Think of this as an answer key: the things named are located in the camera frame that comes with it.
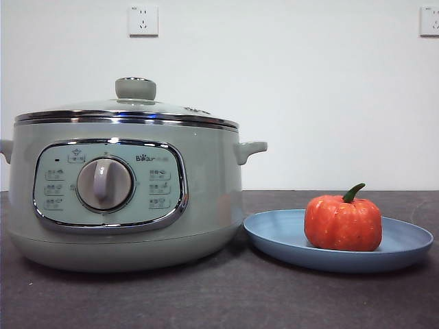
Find pale green electric steamer pot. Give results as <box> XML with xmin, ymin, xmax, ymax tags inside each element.
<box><xmin>0</xmin><ymin>119</ymin><xmax>268</xmax><ymax>273</ymax></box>

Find glass lid with green knob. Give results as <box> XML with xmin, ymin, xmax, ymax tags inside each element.
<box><xmin>14</xmin><ymin>77</ymin><xmax>239</xmax><ymax>127</ymax></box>

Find orange pumpkin with green stem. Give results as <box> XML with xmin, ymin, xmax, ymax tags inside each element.
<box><xmin>304</xmin><ymin>182</ymin><xmax>383</xmax><ymax>252</ymax></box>

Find blue round plate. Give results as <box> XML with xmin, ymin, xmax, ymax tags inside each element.
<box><xmin>242</xmin><ymin>208</ymin><xmax>435</xmax><ymax>274</ymax></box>

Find white wall socket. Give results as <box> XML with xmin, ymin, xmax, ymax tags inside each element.
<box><xmin>419</xmin><ymin>5</ymin><xmax>439</xmax><ymax>38</ymax></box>
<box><xmin>128</xmin><ymin>4</ymin><xmax>160</xmax><ymax>38</ymax></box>

